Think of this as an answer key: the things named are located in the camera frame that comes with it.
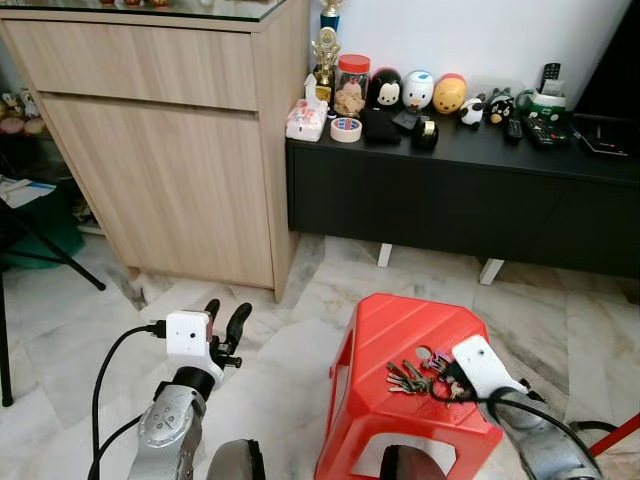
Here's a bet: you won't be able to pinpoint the clear jar red lid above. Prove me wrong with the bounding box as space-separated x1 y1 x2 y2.
335 55 372 119

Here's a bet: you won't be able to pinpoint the dark grey robot right leg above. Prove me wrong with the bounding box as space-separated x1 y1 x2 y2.
380 445 451 480

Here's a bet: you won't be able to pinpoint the white tape roll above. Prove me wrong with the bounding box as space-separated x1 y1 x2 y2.
330 117 363 144

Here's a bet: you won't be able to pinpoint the red plastic stool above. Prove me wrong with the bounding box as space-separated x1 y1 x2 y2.
315 293 505 480

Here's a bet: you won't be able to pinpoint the red stick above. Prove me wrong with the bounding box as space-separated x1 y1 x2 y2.
588 413 640 459

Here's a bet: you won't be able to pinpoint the golden figure trophy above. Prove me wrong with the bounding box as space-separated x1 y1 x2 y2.
312 28 342 105

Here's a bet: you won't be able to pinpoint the black wallet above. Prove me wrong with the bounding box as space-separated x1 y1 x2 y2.
360 108 403 146

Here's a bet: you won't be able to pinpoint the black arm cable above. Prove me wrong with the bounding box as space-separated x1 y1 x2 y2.
88 320 168 480
430 385 601 480

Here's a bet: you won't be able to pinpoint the beige plush figurine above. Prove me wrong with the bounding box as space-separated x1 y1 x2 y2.
0 88 51 136

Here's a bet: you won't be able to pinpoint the black tape dispenser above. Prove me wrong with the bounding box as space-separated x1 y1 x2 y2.
412 117 441 153

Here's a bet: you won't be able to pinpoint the bunch of metal keys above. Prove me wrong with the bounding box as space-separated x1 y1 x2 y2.
385 345 471 404

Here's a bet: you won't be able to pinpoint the small white spotted dog figure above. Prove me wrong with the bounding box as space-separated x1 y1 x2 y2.
459 95 487 126

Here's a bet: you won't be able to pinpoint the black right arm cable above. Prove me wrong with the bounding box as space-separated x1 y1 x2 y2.
430 385 601 480

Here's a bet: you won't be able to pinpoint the green and white container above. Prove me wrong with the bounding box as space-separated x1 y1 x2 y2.
528 88 569 116

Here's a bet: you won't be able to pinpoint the upright black remote control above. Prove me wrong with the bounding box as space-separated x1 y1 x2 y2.
540 62 563 91

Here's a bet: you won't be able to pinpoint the black and white plush figure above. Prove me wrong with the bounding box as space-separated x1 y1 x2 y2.
486 87 516 126

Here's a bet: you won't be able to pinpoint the light wooden cabinet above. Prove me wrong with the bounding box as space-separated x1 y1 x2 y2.
0 0 311 302

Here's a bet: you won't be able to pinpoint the yellow round bear toy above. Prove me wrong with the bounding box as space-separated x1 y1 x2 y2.
433 73 468 115

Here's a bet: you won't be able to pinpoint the large black remote control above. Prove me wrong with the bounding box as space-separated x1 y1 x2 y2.
523 112 571 151

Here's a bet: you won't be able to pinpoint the black low console cabinet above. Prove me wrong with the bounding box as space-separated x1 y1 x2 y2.
285 105 640 287

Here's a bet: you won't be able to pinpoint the black stand legs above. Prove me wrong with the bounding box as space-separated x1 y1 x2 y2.
0 195 107 407

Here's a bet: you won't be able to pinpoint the green fabric object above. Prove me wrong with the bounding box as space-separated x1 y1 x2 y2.
0 185 87 271

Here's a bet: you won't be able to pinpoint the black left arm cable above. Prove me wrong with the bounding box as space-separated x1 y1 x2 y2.
88 320 168 480

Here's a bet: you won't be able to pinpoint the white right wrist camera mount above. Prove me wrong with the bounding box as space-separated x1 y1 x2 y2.
451 335 527 401

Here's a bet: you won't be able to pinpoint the white printed paper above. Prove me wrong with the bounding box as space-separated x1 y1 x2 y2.
0 178 57 209

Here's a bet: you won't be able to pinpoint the black television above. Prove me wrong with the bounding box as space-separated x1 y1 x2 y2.
575 0 640 126

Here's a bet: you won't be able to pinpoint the black round mouse toy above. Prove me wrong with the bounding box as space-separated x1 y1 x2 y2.
368 68 404 113

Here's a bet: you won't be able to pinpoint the white round character toy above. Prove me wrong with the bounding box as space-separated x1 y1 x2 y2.
403 70 436 111

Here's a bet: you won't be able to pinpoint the dark grey robot leg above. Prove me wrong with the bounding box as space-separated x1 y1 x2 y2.
380 445 451 480
205 438 267 480

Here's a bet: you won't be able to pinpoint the white pink tissue pack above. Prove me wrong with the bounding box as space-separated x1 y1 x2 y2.
285 75 331 143

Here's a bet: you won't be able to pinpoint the blue and gold trophy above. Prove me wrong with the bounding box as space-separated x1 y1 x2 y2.
319 0 344 31

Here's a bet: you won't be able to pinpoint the black floor cable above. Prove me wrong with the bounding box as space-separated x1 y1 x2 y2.
570 420 621 436

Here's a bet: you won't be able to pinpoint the dark grey robot left leg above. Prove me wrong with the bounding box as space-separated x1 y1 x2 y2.
205 438 267 480

